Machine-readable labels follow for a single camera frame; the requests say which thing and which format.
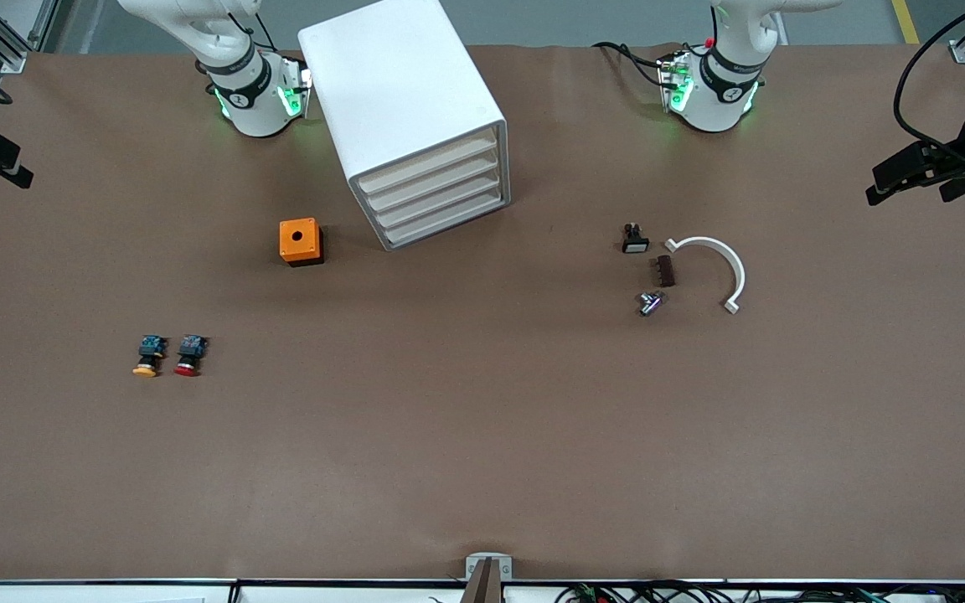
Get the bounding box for white table edge rail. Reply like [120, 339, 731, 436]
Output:
[0, 580, 965, 603]

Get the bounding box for orange button enclosure box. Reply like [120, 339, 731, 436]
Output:
[279, 218, 325, 267]

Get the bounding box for black arm base cable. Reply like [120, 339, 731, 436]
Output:
[593, 42, 669, 89]

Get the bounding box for tangled black cables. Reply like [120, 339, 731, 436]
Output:
[558, 580, 965, 603]

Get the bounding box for yellow push button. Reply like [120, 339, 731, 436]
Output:
[132, 334, 168, 379]

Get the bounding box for black left camera cable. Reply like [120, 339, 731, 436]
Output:
[893, 0, 965, 150]

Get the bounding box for brown table cover mat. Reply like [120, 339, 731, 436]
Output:
[0, 42, 965, 583]

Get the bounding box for red push button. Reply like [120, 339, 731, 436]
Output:
[173, 334, 209, 378]

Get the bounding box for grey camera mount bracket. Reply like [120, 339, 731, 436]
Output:
[466, 553, 513, 603]

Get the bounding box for white half-ring pipe clamp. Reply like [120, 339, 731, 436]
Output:
[665, 236, 746, 315]

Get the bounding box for lowest white cabinet drawer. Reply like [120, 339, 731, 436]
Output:
[378, 191, 507, 250]

